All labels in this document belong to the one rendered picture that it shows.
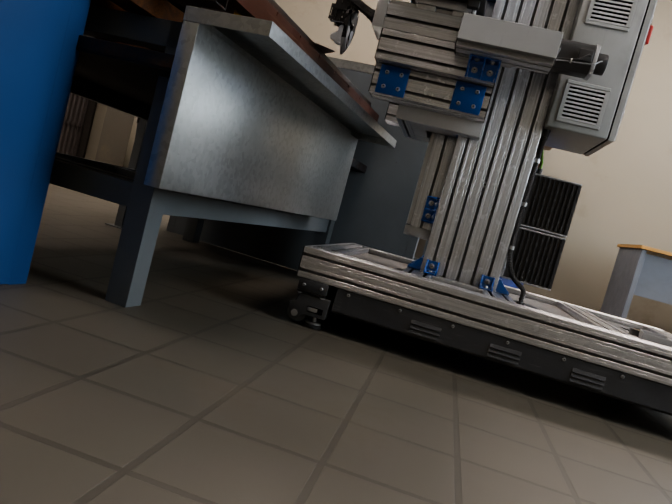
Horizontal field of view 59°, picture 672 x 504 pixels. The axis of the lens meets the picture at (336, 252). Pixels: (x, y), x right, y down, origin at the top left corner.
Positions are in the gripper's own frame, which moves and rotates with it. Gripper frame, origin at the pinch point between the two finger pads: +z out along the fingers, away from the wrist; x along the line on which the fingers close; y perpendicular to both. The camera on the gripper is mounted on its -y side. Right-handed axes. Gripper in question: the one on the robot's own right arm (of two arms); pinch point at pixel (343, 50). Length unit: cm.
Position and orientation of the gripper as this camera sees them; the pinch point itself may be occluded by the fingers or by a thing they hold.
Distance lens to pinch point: 211.5
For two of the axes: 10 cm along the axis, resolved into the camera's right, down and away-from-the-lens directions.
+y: -9.2, -2.7, 2.8
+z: -2.6, 9.6, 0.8
